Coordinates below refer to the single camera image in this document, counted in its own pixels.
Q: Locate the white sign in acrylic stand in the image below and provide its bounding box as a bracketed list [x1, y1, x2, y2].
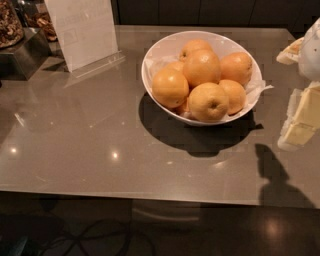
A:
[44, 0, 125, 78]

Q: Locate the partly hidden left orange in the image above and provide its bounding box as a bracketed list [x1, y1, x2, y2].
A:
[165, 61, 184, 72]

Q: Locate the dish of dried snacks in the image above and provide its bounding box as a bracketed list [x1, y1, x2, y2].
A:
[25, 12, 57, 42]

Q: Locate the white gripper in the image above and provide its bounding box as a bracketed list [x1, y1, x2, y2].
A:
[276, 18, 320, 151]

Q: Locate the metal box stand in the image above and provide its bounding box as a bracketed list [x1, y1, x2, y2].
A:
[0, 28, 51, 81]

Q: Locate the glass jar of nuts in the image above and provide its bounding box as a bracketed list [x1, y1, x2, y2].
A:
[0, 0, 24, 49]

